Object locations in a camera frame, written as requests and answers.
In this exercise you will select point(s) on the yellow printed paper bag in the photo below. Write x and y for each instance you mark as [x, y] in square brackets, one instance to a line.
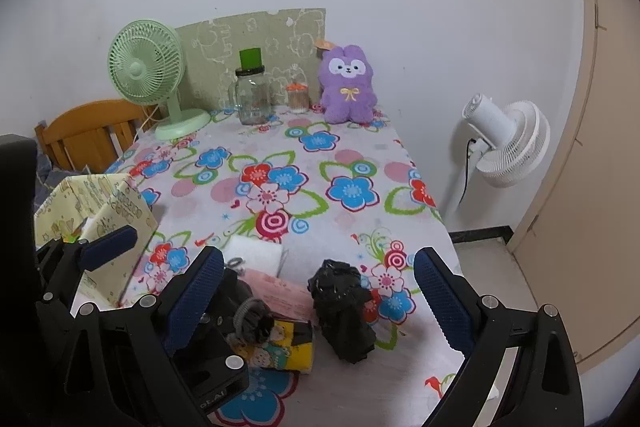
[125, 207]

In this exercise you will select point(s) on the pink packet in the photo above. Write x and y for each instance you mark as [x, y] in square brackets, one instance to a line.
[285, 297]

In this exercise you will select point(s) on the green patterned board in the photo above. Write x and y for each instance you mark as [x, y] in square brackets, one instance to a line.
[280, 37]

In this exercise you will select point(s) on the cotton swab jar orange lid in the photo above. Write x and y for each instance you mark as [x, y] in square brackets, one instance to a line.
[298, 99]

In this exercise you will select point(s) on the wooden chair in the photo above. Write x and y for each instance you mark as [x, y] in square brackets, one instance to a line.
[85, 127]

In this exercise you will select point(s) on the floral tablecloth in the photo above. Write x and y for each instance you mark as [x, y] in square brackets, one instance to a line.
[310, 207]

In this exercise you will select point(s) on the beige wardrobe door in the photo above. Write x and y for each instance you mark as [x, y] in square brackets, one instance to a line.
[590, 207]

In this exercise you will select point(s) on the green desk fan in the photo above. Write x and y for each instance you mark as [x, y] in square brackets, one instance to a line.
[145, 67]

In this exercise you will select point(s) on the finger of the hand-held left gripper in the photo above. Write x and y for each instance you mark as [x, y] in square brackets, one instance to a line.
[215, 372]
[110, 247]

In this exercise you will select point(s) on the blue grey cloth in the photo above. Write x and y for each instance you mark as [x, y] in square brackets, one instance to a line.
[45, 182]

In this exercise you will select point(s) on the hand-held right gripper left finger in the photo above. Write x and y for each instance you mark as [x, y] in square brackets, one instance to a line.
[195, 299]

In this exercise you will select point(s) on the yellow cartoon tissue pack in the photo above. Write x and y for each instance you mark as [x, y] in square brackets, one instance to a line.
[285, 349]

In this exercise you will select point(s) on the white cloth pouch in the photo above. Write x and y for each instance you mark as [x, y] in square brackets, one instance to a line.
[255, 254]

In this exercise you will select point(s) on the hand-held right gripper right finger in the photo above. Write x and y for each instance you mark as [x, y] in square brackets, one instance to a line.
[442, 302]

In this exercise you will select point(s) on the white standing fan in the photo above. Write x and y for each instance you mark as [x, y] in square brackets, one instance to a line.
[510, 142]

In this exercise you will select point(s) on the black plastic bag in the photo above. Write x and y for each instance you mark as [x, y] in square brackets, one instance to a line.
[342, 312]

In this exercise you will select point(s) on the grey sock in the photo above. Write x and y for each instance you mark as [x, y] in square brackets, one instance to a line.
[255, 322]

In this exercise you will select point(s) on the purple plush bunny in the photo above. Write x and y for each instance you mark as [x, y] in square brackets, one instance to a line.
[347, 97]

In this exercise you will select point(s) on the glass jar mug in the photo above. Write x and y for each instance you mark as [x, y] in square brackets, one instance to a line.
[252, 99]

